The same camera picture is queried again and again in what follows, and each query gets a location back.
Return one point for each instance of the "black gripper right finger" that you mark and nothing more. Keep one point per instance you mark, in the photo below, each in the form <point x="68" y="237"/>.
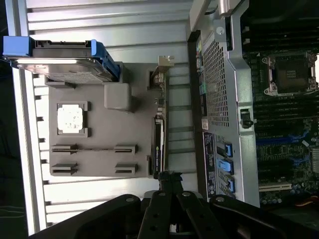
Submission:
<point x="236" y="219"/>

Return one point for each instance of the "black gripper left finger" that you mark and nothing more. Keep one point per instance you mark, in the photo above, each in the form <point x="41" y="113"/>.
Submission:
<point x="99" y="219"/>

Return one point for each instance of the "blue card retainer clip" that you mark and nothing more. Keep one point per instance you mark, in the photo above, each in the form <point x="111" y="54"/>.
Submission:
<point x="224" y="166"/>
<point x="228" y="150"/>
<point x="231" y="188"/>

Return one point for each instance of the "white expansion slot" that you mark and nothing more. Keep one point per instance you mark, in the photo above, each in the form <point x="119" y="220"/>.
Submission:
<point x="274" y="186"/>

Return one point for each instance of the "green motherboard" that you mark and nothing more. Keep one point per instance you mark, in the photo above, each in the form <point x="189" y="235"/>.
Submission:
<point x="274" y="159"/>

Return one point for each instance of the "blue expansion slot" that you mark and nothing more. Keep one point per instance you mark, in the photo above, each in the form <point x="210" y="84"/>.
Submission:
<point x="279" y="142"/>

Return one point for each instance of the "grey plastic parts rack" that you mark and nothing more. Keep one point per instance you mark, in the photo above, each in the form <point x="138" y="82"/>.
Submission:
<point x="112" y="129"/>

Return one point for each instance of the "silver chipset heatsink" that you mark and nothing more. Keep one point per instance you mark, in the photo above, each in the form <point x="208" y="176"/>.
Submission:
<point x="316" y="159"/>

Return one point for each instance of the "small black panel latch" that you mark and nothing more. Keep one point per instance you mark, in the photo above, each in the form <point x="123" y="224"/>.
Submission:
<point x="246" y="119"/>

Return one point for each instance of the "silver CPU chip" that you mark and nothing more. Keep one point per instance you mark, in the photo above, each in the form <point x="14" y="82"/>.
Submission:
<point x="71" y="118"/>

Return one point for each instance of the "black RAM slot bank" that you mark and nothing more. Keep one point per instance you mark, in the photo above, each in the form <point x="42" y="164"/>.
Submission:
<point x="274" y="37"/>
<point x="279" y="114"/>

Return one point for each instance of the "open black PC case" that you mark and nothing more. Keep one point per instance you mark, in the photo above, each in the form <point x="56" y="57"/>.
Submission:
<point x="224" y="74"/>

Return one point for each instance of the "CPU socket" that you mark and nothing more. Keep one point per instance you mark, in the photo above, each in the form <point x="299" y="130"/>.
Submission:
<point x="290" y="74"/>

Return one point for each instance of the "hard disk with blue carrier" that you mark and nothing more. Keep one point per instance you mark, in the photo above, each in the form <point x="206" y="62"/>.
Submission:
<point x="62" y="64"/>

